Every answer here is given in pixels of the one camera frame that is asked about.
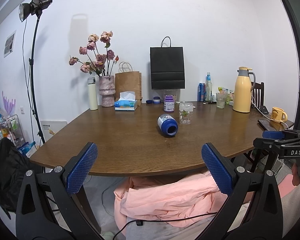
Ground blue labelled plastic jar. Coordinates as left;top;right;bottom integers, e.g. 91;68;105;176
157;114;178;137

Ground right hand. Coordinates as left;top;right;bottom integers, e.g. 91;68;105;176
292;163;300;186

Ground black phone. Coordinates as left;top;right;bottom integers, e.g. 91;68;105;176
257;119;280;131

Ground yellow mug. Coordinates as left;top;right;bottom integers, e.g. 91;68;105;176
271;107;288;122

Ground pink cloth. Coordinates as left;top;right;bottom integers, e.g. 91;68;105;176
114;171;227;229

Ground dark wooden chair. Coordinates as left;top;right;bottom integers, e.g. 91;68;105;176
251;82;264;109

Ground yellow thermos jug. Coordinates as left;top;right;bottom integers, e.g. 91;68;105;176
233;67;256;113

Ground white flat box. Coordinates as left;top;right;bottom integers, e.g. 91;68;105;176
41;120;67;141

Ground drinking glass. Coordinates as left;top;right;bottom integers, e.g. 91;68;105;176
216;93;228;109

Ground black jacket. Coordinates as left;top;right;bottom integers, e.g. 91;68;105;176
0;138;43;217

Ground clear plastic jar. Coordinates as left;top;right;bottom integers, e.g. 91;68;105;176
179;102;193;125

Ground clear drink bottle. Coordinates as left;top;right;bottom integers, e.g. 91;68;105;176
205;72;212;102

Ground white thermos bottle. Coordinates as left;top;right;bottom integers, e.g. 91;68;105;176
88;77;98;111

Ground blue soda can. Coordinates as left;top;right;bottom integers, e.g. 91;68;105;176
197;83;206;102

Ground purple supplement bottle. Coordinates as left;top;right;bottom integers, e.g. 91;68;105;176
164;95;175;113

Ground blue tissue box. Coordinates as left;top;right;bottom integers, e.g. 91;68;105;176
114;91;138;111

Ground pink ceramic vase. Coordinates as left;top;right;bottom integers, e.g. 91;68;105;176
99;76;116;107

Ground brown paper bag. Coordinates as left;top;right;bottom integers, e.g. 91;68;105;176
115;62;142;106

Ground dried pink roses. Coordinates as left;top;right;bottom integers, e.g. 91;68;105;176
69;31;119;76

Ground black paper bag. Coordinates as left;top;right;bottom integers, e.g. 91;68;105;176
150;36;185;90

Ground studio light on stand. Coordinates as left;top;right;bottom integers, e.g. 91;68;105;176
18;0;54;144

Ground black cable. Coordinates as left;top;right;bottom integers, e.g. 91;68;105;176
111;212;218;240

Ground wire storage rack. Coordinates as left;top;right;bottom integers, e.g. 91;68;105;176
0;114;25;147

